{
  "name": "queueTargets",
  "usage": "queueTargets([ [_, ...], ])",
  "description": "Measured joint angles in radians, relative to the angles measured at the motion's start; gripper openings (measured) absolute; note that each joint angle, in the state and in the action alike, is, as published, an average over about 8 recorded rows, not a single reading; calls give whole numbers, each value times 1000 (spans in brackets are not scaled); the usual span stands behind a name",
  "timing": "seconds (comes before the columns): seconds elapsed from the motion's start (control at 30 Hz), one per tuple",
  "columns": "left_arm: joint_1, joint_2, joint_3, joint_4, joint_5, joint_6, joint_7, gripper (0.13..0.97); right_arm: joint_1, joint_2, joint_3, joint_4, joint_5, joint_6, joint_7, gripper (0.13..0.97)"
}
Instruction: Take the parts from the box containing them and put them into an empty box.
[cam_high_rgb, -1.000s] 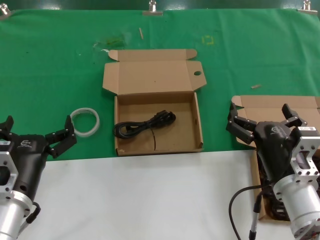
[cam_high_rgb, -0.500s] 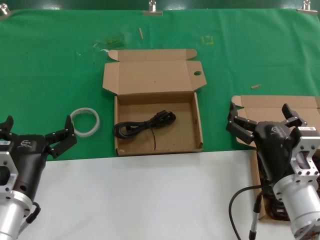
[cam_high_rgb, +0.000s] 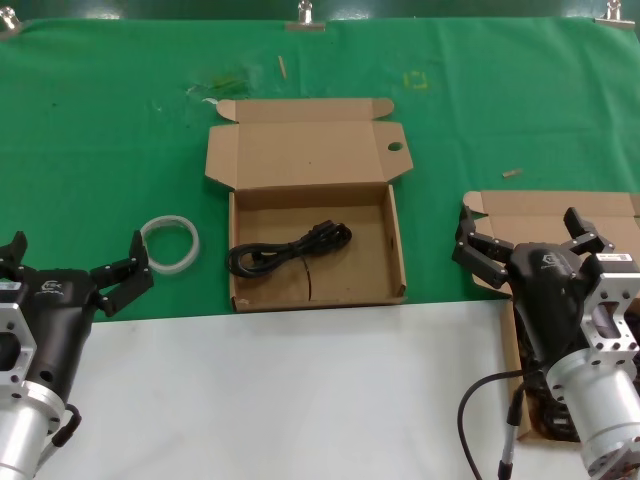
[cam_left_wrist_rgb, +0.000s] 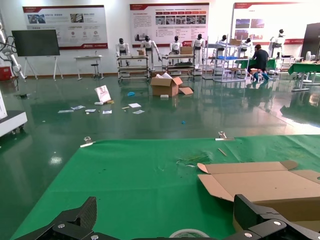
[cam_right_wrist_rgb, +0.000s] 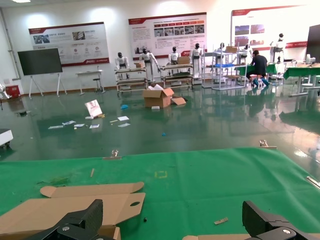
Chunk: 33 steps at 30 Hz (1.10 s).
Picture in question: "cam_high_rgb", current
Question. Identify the green table cloth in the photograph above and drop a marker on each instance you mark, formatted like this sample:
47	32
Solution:
100	150

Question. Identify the metal cloth clip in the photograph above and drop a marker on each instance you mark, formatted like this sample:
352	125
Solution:
305	25
614	17
7	25

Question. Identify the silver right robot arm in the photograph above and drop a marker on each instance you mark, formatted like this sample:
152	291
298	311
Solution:
600	415

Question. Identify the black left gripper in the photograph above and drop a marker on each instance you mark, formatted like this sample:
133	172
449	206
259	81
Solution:
60	320

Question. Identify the thin wooden stick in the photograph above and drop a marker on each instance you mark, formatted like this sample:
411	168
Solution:
282	66

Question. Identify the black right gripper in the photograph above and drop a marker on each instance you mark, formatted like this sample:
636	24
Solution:
545	295

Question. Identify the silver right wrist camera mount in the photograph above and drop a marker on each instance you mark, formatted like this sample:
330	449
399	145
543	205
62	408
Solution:
617	300

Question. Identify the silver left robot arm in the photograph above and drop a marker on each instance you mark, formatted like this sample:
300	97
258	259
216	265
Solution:
25	430

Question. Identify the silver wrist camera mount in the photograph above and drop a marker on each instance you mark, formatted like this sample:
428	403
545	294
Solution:
617	300
17	340

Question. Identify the clear plastic wrapper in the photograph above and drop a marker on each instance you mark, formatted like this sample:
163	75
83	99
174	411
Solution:
230	80

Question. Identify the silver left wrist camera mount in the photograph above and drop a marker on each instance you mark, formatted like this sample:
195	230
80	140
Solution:
17	340

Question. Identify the empty open cardboard box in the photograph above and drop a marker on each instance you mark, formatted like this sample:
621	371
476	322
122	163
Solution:
310	165

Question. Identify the translucent white tape roll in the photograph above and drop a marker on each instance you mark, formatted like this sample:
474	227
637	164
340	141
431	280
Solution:
172	268

